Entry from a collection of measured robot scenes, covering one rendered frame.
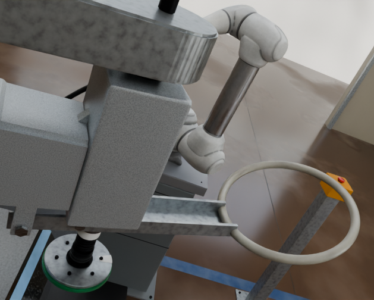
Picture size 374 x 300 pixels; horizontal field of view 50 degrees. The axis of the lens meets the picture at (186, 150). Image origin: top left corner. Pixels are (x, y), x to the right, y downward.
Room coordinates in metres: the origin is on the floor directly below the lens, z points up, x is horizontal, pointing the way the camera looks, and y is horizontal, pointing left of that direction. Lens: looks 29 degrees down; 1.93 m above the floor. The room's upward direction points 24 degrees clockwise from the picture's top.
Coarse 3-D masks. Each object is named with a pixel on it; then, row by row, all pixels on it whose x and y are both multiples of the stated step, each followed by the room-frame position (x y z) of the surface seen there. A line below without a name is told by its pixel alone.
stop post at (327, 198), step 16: (336, 176) 1.98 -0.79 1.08; (320, 192) 1.96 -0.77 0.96; (336, 192) 1.88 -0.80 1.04; (352, 192) 1.90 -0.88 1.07; (320, 208) 1.90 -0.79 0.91; (304, 224) 1.91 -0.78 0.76; (320, 224) 1.91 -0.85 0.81; (288, 240) 1.95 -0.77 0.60; (304, 240) 1.91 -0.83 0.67; (272, 272) 1.90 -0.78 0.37; (256, 288) 1.93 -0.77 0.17; (272, 288) 1.91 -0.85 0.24
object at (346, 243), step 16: (240, 176) 1.34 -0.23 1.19; (320, 176) 1.39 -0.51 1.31; (224, 192) 1.22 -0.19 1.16; (224, 208) 1.15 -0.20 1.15; (352, 208) 1.23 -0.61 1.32; (352, 224) 1.16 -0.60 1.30; (240, 240) 1.02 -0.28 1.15; (352, 240) 1.09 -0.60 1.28; (272, 256) 0.98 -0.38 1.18; (288, 256) 0.99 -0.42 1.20; (304, 256) 1.00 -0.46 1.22; (320, 256) 1.01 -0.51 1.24; (336, 256) 1.03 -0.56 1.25
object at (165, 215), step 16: (160, 208) 1.04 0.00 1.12; (176, 208) 1.07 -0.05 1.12; (192, 208) 1.10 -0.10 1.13; (208, 208) 1.13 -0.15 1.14; (48, 224) 0.77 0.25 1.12; (64, 224) 0.79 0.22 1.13; (144, 224) 0.90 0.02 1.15; (160, 224) 0.93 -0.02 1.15; (176, 224) 0.95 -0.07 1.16; (192, 224) 0.98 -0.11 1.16; (208, 224) 1.01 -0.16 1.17; (224, 224) 1.04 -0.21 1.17
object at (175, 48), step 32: (0, 0) 0.64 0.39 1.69; (32, 0) 0.66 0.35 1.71; (64, 0) 0.69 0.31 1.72; (96, 0) 0.73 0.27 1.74; (128, 0) 0.84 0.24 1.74; (0, 32) 0.64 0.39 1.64; (32, 32) 0.67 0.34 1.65; (64, 32) 0.69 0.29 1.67; (96, 32) 0.72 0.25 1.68; (128, 32) 0.75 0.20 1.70; (160, 32) 0.78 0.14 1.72; (192, 32) 0.82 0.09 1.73; (96, 64) 0.73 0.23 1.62; (128, 64) 0.76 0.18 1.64; (160, 64) 0.79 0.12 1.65; (192, 64) 0.83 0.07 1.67
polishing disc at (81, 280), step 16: (64, 240) 0.93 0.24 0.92; (96, 240) 0.99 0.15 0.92; (48, 256) 0.85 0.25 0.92; (64, 256) 0.87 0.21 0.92; (96, 256) 0.93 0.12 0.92; (48, 272) 0.80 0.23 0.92; (64, 272) 0.82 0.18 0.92; (80, 272) 0.84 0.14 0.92; (96, 272) 0.87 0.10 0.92; (64, 288) 0.78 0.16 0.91; (80, 288) 0.80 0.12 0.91; (96, 288) 0.83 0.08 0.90
